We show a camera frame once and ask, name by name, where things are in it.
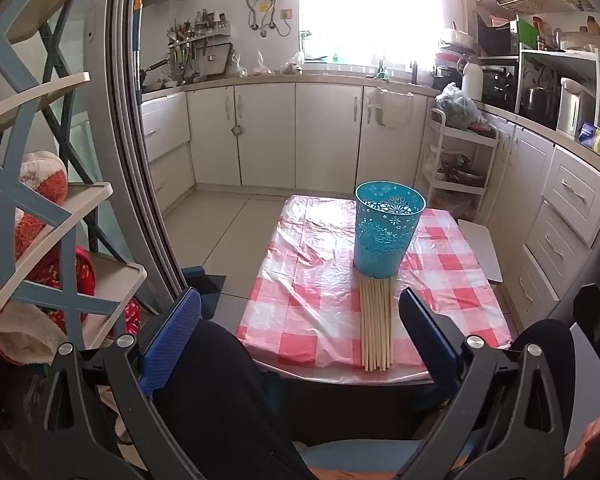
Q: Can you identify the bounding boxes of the red white plush slipper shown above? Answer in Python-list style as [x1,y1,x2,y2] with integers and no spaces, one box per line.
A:
[0,152,69,271]
[0,247,142,366]

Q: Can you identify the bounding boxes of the black rice cooker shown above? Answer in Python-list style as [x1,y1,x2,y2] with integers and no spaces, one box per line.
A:
[522,87,561,121]

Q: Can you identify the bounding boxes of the row of wooden chopsticks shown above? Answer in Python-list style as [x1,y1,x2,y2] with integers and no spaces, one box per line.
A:
[360,275,392,372]

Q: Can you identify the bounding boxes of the white thermos jug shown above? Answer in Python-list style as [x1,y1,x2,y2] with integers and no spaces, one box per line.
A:
[461,55,483,103]

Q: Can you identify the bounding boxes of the black toaster oven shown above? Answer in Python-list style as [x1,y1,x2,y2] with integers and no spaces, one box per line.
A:
[480,57,520,113]

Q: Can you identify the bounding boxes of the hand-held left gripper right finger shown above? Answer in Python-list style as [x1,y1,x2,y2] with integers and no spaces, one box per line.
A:
[399,287,576,480]

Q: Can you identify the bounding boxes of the kitchen window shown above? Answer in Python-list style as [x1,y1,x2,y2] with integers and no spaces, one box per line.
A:
[297,0,443,68]

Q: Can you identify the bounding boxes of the plastic bag of vegetables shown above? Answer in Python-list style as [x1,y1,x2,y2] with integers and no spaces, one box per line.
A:
[435,82,481,131]

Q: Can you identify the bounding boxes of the white electric water boiler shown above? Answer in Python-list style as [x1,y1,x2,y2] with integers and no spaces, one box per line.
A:
[557,77,596,141]

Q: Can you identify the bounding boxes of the cream lower cabinets with drawers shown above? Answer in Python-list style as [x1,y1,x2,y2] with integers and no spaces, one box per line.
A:
[485,110,600,331]

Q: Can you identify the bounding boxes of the cream lower cabinets under window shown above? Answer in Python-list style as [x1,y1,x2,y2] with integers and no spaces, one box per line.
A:
[140,82,431,201]

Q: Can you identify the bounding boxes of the white counter shelf rack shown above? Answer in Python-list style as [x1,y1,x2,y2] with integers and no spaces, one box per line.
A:
[515,49,600,136]

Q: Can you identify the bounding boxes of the blue seat cushion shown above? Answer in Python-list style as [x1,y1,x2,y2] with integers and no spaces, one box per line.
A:
[299,437,426,472]

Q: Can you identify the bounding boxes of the red white checkered tablecloth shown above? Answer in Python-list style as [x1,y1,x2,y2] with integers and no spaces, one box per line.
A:
[236,194,513,386]

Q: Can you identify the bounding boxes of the metal pot with lid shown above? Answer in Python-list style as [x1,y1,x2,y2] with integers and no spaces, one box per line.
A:
[437,155,486,186]

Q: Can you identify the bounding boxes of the black microwave oven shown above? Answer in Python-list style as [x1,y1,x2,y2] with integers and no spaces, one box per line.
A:
[476,12,521,58]

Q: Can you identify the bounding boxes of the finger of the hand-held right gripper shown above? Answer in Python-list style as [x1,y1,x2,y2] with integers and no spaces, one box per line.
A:
[572,262,600,358]

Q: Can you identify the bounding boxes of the blue perforated plastic basket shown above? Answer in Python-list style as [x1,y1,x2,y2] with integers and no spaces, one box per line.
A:
[354,181,427,279]

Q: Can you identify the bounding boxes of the white bag holder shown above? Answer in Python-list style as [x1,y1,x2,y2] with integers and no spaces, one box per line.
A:
[365,87,416,128]

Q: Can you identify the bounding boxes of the dark blue stool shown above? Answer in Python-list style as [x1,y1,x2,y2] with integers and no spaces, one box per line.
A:
[181,266,227,313]

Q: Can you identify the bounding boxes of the blue and beige shelf rack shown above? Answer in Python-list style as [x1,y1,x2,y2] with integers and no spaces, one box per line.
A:
[0,0,148,356]

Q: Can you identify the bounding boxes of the wall utensil rack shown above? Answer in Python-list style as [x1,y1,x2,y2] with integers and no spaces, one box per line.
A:
[167,10,231,86]

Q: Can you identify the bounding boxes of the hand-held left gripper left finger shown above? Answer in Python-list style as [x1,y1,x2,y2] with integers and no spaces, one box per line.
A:
[42,287,203,480]

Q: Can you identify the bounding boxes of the white storage trolley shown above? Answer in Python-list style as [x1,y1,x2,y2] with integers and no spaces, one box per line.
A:
[420,107,501,211]

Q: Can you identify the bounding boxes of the person's left leg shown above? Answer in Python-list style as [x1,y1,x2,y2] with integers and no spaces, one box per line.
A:
[152,317,312,480]

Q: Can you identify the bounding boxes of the grey sliding door frame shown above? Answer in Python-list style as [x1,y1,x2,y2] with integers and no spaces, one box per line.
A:
[87,0,201,306]

